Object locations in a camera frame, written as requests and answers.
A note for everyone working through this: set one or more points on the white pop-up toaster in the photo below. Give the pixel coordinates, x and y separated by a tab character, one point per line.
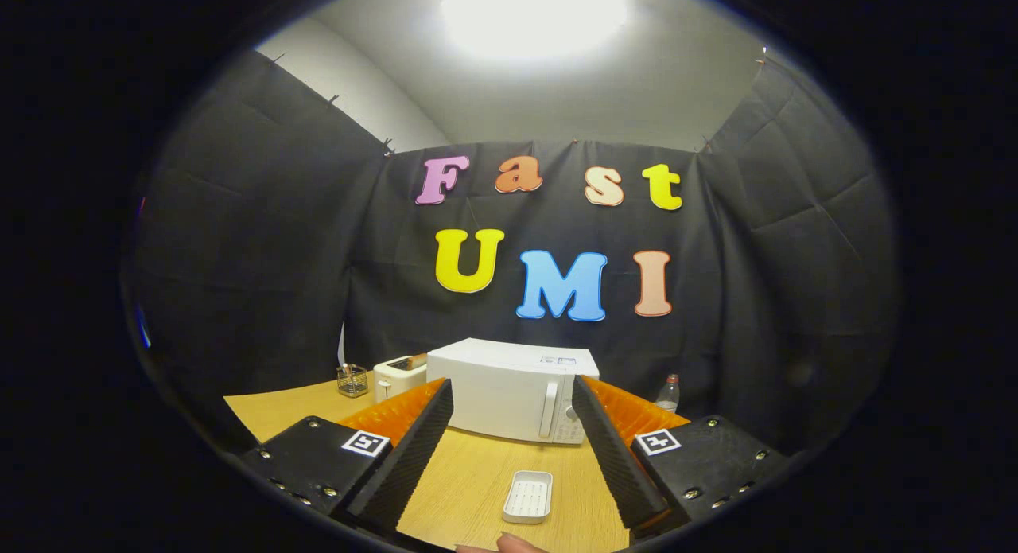
394	382

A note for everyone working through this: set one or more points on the small white ribbed tray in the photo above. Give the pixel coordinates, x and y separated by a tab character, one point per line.
527	497

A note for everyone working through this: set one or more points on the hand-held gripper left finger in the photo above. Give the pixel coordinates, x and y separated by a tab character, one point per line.
409	465

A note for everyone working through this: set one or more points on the white toaster oven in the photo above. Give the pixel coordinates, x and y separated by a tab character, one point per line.
493	390

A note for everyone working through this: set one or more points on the clear plastic water bottle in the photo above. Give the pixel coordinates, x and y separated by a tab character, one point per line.
668	398

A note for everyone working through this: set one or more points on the bread slice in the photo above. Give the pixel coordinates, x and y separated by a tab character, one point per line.
417	361

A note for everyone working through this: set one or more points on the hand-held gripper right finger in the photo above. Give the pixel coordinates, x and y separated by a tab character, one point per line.
612	457

